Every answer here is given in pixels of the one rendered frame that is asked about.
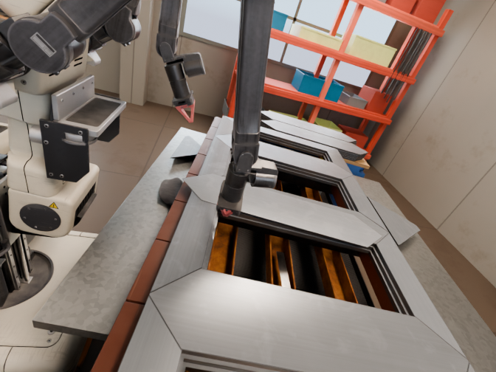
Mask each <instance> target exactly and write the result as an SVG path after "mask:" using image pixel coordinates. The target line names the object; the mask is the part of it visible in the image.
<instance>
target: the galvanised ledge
mask: <svg viewBox="0 0 496 372"><path fill-rule="evenodd" d="M185 136H190V137H192V138H193V139H194V140H195V141H196V142H197V143H198V144H200V146H202V143H203V141H204V138H205V137H206V134H203V133H200V132H197V131H192V130H190V129H186V128H180V129H179V131H178V132H177V133H176V135H175V136H174V137H173V139H172V140H171V141H170V142H169V143H168V145H167V146H166V148H165V149H164V151H163V152H162V153H161V154H160V155H159V157H158V158H157V159H156V161H155V162H154V163H153V164H152V166H151V167H150V168H149V169H148V171H147V172H146V174H145V175H144V176H143V177H142V178H141V180H140V181H139V182H138V184H137V185H136V187H135V188H134V189H133V190H132V191H131V193H130V194H129V195H128V197H127V198H126V199H125V201H124V202H123V203H122V204H121V206H120V207H119V208H118V210H117V211H116V213H115V214H114V215H113V216H112V217H111V219H110V220H109V221H108V223H107V224H106V225H105V227H104V228H103V229H102V230H101V231H100V233H99V234H98V236H97V237H96V238H95V239H94V240H93V242H92V243H91V245H90V246H89V247H88V249H87V250H86V251H85V252H84V253H83V255H82V256H81V257H80V259H79V260H78V261H77V263H76V264H75V265H74V266H73V268H72V269H71V270H70V272H69V273H68V275H67V276H66V277H65V278H64V279H63V281H62V282H61V283H60V285H59V286H58V287H57V289H56V290H55V291H54V292H53V293H52V295H51V296H50V298H49V299H48V300H47V302H45V304H44V305H43V307H42V308H41V309H40V311H39V312H38V313H37V314H36V315H35V317H34V318H33V319H32V324H33V327H34V328H40V329H44V330H49V331H56V332H61V333H65V334H72V335H76V336H81V337H88V338H92V339H96V340H104V341H106V339H107V337H108V335H109V333H110V330H111V328H112V326H113V325H114V322H115V320H116V319H117V316H118V314H119V313H120V310H121V308H122V307H123V304H124V302H125V301H126V298H127V296H128V293H129V292H130V290H131V287H132V286H133V284H134V281H135V280H136V278H137V276H138V274H139V272H140V270H141V268H142V265H143V264H144V262H145V259H146V258H147V255H148V253H149V251H150V249H151V247H152V245H153V243H154V241H155V239H156V237H157V235H158V233H159V231H160V229H161V227H162V225H163V223H164V221H165V218H166V216H167V214H168V212H169V210H170V208H171V206H172V205H169V204H166V203H164V201H163V200H162V199H161V198H160V197H159V188H160V185H161V183H162V181H163V180H165V179H173V178H175V177H178V178H180V179H181V180H182V181H184V180H183V179H182V178H185V177H186V175H187V174H188V171H189V170H190V167H191V165H192V164H193V161H194V159H195V158H196V156H185V157H179V158H173V159H172V158H171V156H172V154H173V153H174V151H175V150H176V149H177V148H178V146H179V144H180V143H181V141H182V140H183V139H184V138H185Z"/></svg>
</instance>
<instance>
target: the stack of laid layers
mask: <svg viewBox="0 0 496 372"><path fill-rule="evenodd" d="M259 139H260V140H265V141H267V142H272V143H275V144H278V145H282V146H286V147H288V148H293V149H295V150H299V151H303V152H306V153H309V154H314V155H316V156H321V157H322V158H323V159H324V160H325V161H329V162H332V160H331V157H330V156H329V155H328V152H327V151H324V150H321V149H319V148H314V147H311V146H308V145H304V144H301V143H298V142H293V141H291V140H288V139H284V138H280V137H276V136H273V135H271V134H266V133H263V132H260V138H259ZM231 158H233V150H232V149H230V154H229V157H228V161H227V166H226V170H225V173H224V177H226V175H227V171H228V167H229V164H230V161H231ZM258 158H259V159H262V160H266V161H270V162H274V163H275V164H276V167H277V169H278V171H283V172H286V173H290V174H293V175H296V176H301V177H304V178H307V179H311V180H314V181H318V182H322V183H325V184H328V185H333V186H336V187H337V189H338V191H339V193H340V195H341V197H342V200H343V202H344V204H345V206H346V208H347V209H345V208H343V207H338V206H334V205H332V204H326V203H323V202H321V201H315V200H313V199H307V198H304V197H302V196H296V195H294V194H291V193H285V192H283V191H279V190H275V189H272V188H264V189H267V190H271V191H274V192H277V193H282V194H284V195H287V196H291V197H295V198H297V199H302V200H305V201H308V202H312V203H315V204H319V205H322V206H325V207H330V208H332V209H335V210H340V211H343V212H345V213H350V214H353V215H355V216H356V217H357V218H359V219H360V220H361V221H363V222H364V223H366V224H367V225H368V226H369V227H371V228H372V229H374V230H375V231H377V232H378V233H379V234H380V235H382V237H381V238H380V239H379V240H378V241H376V242H374V243H373V244H371V245H370V246H369V247H363V246H360V245H357V244H352V243H349V242H347V241H342V240H339V239H336V238H332V237H328V236H326V235H321V234H318V233H315V232H310V231H308V230H303V229H300V228H297V227H293V226H289V225H287V224H281V223H279V222H276V221H271V220H269V219H265V218H261V217H258V216H254V215H250V214H248V213H243V212H241V213H240V215H239V216H236V215H233V214H231V215H230V216H228V217H226V216H223V215H222V213H221V210H219V209H217V207H216V212H215V215H214V219H213V225H212V228H211V231H210V237H209V241H208V244H207V249H206V253H205V257H204V262H203V265H202V268H201V269H207V267H208V263H209V259H210V253H211V249H212V245H213V239H214V235H215V232H216V226H217V222H218V217H219V216H220V217H223V218H228V219H232V220H235V221H240V222H244V223H247V224H252V225H255V226H259V227H264V228H267V229H271V230H276V231H279V232H282V233H288V234H291V235H296V236H300V237H303V238H307V239H311V240H314V241H319V242H323V243H326V244H331V245H334V246H338V247H343V248H346V249H352V250H355V251H358V252H364V253H367V254H368V255H369V257H370V259H371V261H372V264H373V266H374V268H375V270H376V272H377V274H378V276H379V279H380V280H381V282H382V285H383V286H384V288H385V291H386V293H387V295H388V297H389V299H390V302H391V304H392V306H393V308H394V310H395V312H397V313H400V314H406V315H410V316H414V315H413V313H412V311H411V309H410V307H409V306H408V304H407V301H406V300H405V298H404V295H403V294H402V292H401V290H400V288H399V286H398V284H397V282H396V281H395V279H394V277H393V275H392V273H391V271H390V270H389V268H388V265H387V264H386V262H385V259H384V258H383V257H382V254H381V252H380V251H379V248H378V246H377V244H378V243H379V242H380V241H381V240H382V239H383V238H384V237H385V236H386V235H387V234H388V233H389V232H388V231H387V230H385V229H383V228H382V227H380V226H379V225H378V224H376V223H375V222H373V221H371V220H370V219H369V218H367V217H366V216H364V215H363V214H361V213H360V212H359V211H358V209H357V207H356V205H355V204H354V201H353V199H352V198H351V195H350V194H349V192H348V190H347V188H346V186H345V184H344V182H343V181H342V180H341V179H338V178H336V177H333V176H328V175H325V174H322V173H318V172H314V171H312V170H307V169H304V168H299V167H297V166H294V165H289V164H286V163H283V162H279V161H275V160H273V159H268V158H265V157H262V156H258ZM414 317H415V316H414ZM185 371H193V372H299V371H291V370H287V369H282V368H276V367H272V366H267V365H260V364H255V363H251V362H245V361H240V360H236V359H228V358H224V357H220V356H213V355H209V354H201V353H197V352H193V351H186V350H182V354H181V357H180V360H179V366H178V370H177V372H185Z"/></svg>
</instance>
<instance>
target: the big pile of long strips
mask: <svg viewBox="0 0 496 372"><path fill-rule="evenodd" d="M261 127H264V128H268V129H271V130H273V131H278V132H281V133H284V134H288V135H291V136H293V137H298V138H301V139H304V140H308V141H311V142H315V143H318V144H321V145H325V146H328V147H331V148H336V149H337V150H338V151H339V153H340V155H341V156H342V158H343V159H347V160H350V161H353V162H355V161H357V160H361V159H363V158H364V157H365V155H367V154H368V152H367V151H365V150H363V149H361V148H359V147H357V141H356V140H355V139H352V138H351V137H349V136H347V135H345V134H343V133H341V132H338V131H334V130H331V129H329V128H324V127H322V126H318V125H315V124H312V123H308V122H305V121H302V120H298V119H295V118H292V117H288V116H285V115H282V114H279V113H275V112H273V111H261Z"/></svg>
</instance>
